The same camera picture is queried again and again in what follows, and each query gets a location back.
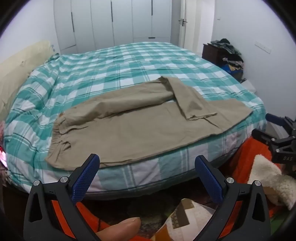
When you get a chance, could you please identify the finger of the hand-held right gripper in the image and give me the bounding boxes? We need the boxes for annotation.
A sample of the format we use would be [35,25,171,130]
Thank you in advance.
[252,128,279,146]
[265,113,296,131]

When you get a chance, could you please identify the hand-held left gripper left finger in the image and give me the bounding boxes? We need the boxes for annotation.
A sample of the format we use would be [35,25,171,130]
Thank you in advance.
[24,153,100,241]

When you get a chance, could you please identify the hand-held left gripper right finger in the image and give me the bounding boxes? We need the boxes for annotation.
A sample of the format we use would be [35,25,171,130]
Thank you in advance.
[194,156,271,241]

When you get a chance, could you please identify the khaki pants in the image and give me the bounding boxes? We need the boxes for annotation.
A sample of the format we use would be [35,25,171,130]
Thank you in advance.
[45,76,253,171]

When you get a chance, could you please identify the person's left hand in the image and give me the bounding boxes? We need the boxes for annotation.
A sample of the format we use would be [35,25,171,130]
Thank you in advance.
[96,217,141,241]

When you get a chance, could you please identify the orange cloth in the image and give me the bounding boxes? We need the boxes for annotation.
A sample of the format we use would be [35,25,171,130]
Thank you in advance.
[50,137,296,241]

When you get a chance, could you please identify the fluffy cream cloth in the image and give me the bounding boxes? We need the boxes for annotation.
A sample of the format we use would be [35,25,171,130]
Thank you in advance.
[247,154,296,210]

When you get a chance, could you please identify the patterned cloth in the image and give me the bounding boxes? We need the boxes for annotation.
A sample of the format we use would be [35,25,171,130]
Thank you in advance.
[154,198,216,241]

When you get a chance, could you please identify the green cloth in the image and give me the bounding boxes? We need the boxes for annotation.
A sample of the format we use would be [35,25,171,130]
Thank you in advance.
[270,214,290,233]

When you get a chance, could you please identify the pile of clothes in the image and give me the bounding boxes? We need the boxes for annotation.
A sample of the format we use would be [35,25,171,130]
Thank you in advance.
[210,38,244,81]

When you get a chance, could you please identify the pink cloth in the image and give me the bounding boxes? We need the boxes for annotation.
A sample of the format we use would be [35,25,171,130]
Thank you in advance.
[0,144,7,167]

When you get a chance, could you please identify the dark wooden cabinet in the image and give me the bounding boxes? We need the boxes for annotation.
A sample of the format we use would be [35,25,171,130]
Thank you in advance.
[202,44,228,66]

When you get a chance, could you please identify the bed with teal plaid cover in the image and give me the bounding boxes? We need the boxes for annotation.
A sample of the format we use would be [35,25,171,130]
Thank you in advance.
[3,42,267,201]

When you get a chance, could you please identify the cream padded headboard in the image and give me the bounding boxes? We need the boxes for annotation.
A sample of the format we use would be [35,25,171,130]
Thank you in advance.
[0,40,55,121]

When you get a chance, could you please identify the white door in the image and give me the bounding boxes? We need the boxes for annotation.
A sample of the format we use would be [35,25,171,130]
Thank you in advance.
[171,0,188,48]

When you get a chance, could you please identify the white wardrobe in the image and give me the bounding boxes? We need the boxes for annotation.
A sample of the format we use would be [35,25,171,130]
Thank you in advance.
[53,0,173,55]

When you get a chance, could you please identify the white wall switch plate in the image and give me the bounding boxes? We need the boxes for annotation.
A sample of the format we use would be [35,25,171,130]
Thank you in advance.
[254,41,271,54]

